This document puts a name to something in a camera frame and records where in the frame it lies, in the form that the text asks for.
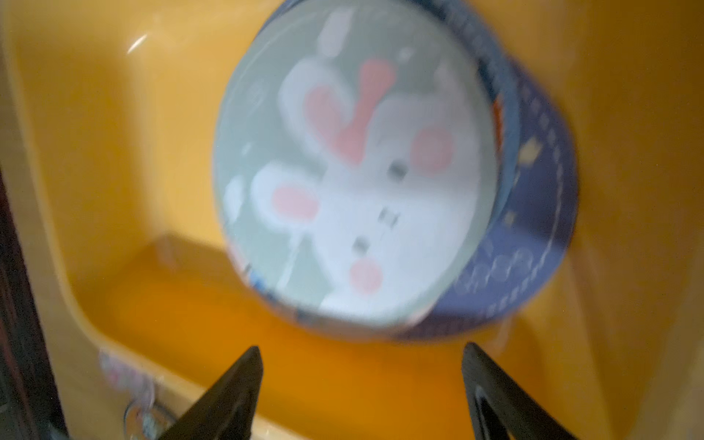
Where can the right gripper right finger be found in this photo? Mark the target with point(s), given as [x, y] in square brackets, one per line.
[499, 408]

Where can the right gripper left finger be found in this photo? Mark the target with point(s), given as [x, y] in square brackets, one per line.
[227, 409]

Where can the white wave round coaster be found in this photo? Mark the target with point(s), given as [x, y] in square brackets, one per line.
[141, 423]

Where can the green bunny round coaster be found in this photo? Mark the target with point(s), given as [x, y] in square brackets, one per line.
[357, 165]

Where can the yellow plastic storage box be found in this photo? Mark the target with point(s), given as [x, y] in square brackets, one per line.
[108, 114]

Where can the blue cartoon round coaster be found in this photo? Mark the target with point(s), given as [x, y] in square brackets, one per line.
[503, 99]

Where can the purple bunny round coaster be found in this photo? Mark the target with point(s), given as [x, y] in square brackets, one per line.
[526, 245]

